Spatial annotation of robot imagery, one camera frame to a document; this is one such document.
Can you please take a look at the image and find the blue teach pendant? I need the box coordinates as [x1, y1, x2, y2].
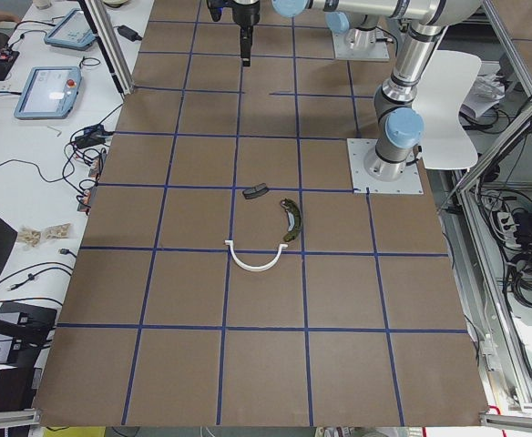
[44, 8, 96, 51]
[14, 66, 82, 120]

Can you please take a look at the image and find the blue teach pendant far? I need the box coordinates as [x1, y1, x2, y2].
[44, 8, 96, 51]

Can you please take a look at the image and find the white plastic chair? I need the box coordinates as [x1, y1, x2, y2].
[413, 50, 481, 170]

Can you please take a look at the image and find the olive green brake shoe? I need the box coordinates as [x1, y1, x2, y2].
[280, 198, 303, 243]

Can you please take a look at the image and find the aluminium frame post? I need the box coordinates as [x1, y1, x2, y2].
[78, 0, 134, 96]

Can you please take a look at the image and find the black power adapter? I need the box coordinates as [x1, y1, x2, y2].
[117, 25, 142, 42]

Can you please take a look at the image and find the bag of small parts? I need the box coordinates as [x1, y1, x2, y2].
[15, 223, 72, 248]

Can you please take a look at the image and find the blue teach pendant near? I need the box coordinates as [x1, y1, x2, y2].
[14, 66, 82, 120]

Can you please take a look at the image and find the black cable bundle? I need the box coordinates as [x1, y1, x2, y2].
[60, 122, 115, 215]

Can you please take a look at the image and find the black brake pad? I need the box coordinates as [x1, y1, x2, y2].
[242, 183, 270, 200]

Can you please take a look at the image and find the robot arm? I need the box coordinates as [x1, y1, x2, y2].
[271, 0, 482, 182]
[325, 11, 380, 48]

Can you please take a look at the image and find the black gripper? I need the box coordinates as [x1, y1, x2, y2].
[231, 0, 261, 67]

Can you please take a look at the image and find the white curved plastic bracket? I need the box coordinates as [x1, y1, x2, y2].
[223, 239, 289, 273]

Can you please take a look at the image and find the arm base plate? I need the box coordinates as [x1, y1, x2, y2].
[332, 28, 390, 62]
[347, 138, 424, 195]

